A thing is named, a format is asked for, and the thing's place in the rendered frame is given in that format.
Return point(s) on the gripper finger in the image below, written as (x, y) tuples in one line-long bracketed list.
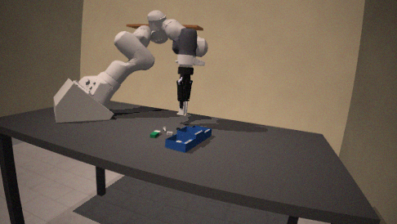
[(187, 94), (181, 95)]

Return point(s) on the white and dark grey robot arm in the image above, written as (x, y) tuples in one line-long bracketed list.
[(103, 86)]

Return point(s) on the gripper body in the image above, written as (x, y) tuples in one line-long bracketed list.
[(185, 73)]

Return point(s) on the green and white eraser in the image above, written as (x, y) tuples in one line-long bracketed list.
[(155, 134)]

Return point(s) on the blue rack of three labelled bins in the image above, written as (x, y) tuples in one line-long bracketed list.
[(190, 137)]

